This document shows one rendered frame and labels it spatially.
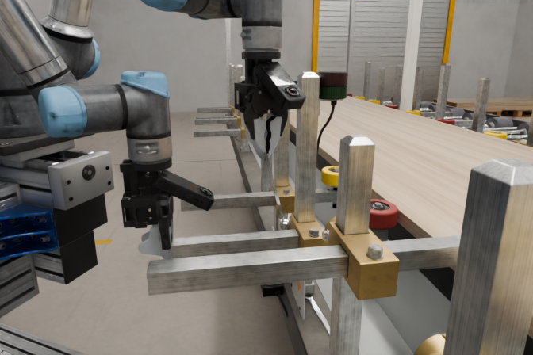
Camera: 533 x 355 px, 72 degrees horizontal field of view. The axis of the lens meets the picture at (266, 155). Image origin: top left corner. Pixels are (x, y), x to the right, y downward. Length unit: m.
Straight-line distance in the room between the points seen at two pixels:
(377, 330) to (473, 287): 0.64
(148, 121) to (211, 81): 7.73
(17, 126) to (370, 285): 0.75
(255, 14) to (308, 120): 0.22
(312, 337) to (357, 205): 0.33
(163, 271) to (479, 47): 10.29
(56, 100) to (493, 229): 0.54
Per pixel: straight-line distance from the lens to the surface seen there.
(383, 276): 0.48
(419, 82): 2.46
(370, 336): 0.91
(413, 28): 2.31
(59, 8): 1.00
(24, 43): 0.71
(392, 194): 0.89
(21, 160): 0.90
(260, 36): 0.68
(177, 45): 8.37
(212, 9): 0.71
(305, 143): 0.72
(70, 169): 0.84
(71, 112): 0.60
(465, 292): 0.31
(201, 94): 8.38
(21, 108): 0.93
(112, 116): 0.62
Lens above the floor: 1.20
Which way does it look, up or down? 15 degrees down
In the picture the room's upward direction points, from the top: straight up
